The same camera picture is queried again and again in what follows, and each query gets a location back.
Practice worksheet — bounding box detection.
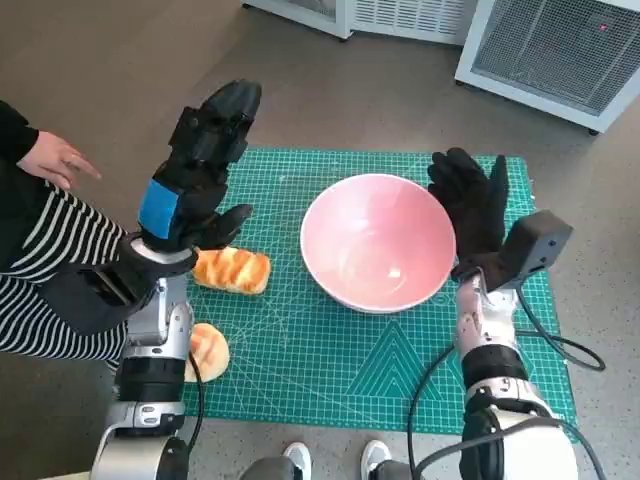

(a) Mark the round toy bread bun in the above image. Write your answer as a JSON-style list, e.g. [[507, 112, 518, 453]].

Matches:
[[183, 322, 231, 384]]

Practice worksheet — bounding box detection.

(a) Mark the white cabinet with mesh panel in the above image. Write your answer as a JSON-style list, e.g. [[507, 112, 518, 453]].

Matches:
[[454, 0, 640, 135]]

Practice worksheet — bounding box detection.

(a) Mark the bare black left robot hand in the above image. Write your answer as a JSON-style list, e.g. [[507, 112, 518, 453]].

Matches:
[[137, 78, 263, 254]]

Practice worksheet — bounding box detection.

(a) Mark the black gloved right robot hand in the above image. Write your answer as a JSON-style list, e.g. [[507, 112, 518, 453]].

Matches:
[[427, 147, 512, 292]]

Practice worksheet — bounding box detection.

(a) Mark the white framed cabinet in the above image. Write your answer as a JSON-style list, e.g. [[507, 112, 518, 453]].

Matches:
[[241, 0, 354, 41]]

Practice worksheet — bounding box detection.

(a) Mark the person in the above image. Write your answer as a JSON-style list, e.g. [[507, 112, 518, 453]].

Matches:
[[239, 439, 419, 480], [0, 99, 146, 371]]

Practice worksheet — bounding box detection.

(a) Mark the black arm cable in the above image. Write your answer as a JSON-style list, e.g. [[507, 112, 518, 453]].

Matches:
[[414, 417, 601, 480], [184, 339, 207, 480]]

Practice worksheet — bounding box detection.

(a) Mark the green cutting mat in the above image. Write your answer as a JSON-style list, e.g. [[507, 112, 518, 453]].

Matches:
[[172, 145, 579, 442]]

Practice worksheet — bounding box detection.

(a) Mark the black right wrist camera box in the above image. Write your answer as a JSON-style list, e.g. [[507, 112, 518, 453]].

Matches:
[[499, 209, 575, 289]]

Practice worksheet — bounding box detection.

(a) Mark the white louvred unit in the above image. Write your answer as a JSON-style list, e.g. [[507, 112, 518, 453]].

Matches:
[[349, 0, 479, 47]]

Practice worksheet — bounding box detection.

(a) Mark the pink bowl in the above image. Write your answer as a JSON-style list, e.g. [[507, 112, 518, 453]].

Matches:
[[299, 173, 457, 315]]

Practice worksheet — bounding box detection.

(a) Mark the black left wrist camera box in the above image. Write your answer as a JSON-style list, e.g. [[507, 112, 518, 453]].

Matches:
[[48, 264, 151, 337]]

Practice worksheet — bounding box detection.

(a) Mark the black right camera cable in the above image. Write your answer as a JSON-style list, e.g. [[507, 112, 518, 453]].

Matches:
[[405, 287, 607, 480]]

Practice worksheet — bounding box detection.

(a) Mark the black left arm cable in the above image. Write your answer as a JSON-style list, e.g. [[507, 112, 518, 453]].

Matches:
[[184, 339, 207, 480]]

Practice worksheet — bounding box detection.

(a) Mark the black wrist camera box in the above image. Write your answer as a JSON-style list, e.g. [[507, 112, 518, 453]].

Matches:
[[499, 209, 575, 289], [48, 264, 151, 337]]

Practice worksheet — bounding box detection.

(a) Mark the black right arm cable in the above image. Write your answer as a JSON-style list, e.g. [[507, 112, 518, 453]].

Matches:
[[414, 417, 601, 480]]

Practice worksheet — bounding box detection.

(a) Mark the person's hand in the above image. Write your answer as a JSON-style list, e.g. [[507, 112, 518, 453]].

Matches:
[[17, 130, 104, 191]]

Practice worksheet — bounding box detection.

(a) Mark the braided toy bread loaf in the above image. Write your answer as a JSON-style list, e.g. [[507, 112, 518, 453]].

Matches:
[[192, 247, 272, 296]]

